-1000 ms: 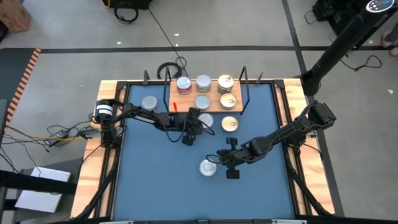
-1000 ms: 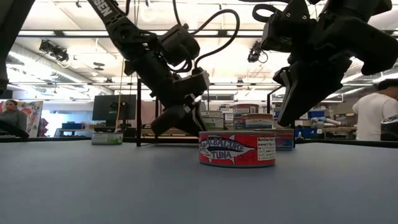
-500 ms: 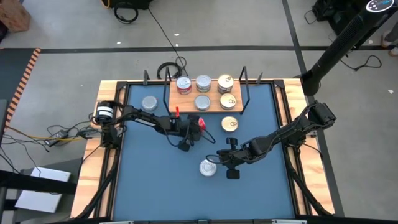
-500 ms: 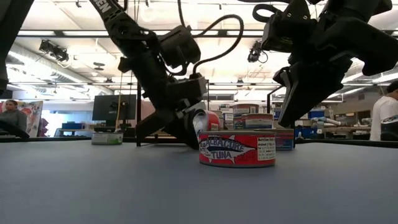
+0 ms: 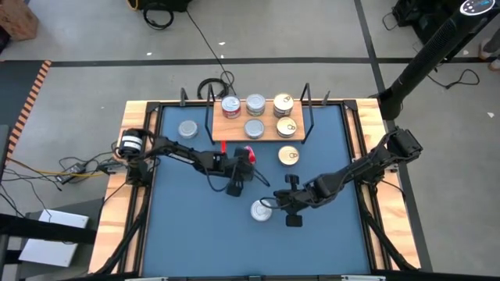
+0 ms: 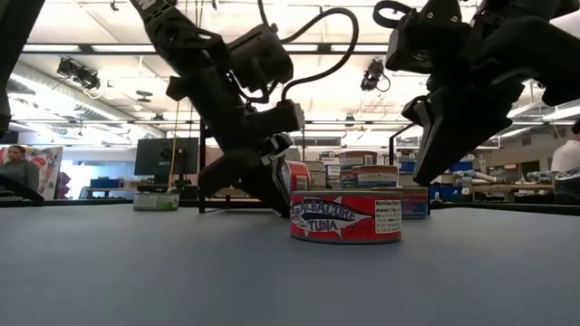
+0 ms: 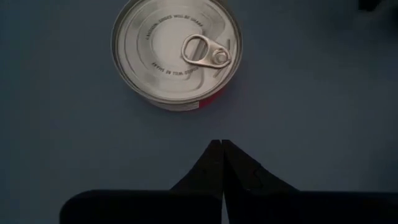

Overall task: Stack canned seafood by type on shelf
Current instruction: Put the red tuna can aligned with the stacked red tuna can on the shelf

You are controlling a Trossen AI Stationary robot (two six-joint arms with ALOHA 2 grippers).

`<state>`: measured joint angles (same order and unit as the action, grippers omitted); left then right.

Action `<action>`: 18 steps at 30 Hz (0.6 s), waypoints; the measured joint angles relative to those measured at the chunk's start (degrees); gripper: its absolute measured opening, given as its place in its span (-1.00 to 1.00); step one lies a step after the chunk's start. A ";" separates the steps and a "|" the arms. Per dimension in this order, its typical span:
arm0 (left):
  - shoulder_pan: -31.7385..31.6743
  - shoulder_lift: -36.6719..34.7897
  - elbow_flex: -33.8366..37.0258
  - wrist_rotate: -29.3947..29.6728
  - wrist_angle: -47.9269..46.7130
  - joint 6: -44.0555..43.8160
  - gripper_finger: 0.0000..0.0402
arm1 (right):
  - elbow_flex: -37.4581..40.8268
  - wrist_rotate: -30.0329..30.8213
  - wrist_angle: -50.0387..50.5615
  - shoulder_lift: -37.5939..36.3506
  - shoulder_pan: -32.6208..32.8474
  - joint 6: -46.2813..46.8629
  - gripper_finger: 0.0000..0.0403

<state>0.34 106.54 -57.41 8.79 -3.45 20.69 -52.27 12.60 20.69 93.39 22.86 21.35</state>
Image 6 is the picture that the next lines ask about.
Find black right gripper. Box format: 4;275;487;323
401;13;580;187

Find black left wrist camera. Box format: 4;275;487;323
247;100;306;139

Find black computer monitor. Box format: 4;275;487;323
133;138;200;177

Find black ceiling spotlight cluster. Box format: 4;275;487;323
56;57;102;91

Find blue bin white print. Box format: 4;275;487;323
429;183;454;204

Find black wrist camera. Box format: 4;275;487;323
386;0;472;74
247;100;306;139

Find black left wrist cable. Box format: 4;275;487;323
256;0;361;103

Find black table frame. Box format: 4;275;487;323
0;197;580;216

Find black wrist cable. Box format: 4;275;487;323
256;0;361;103
372;0;412;30

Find blue table mat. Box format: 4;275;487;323
0;198;580;326

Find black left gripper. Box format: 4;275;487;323
198;108;295;218

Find black round object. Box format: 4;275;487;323
554;166;580;194

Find blue crate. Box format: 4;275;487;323
89;177;123;189

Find blue storage bins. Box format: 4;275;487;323
401;160;476;176

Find yellow hanging cable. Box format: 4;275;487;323
169;101;180;187

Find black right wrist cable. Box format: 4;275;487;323
372;0;412;30

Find red albacore tuna can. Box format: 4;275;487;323
278;160;312;194
289;189;403;245

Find black ceiling-hung camera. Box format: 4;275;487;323
360;58;392;93

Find wooden shelf black wire frame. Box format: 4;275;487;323
198;120;430;215

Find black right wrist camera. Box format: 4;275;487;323
386;0;472;74

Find thick black curved cable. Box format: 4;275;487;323
0;175;45;204

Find wooden workbench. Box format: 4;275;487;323
470;183;556;194

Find colourful printed cloth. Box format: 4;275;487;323
0;144;64;201

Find thin black gantry frame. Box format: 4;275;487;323
298;118;318;162

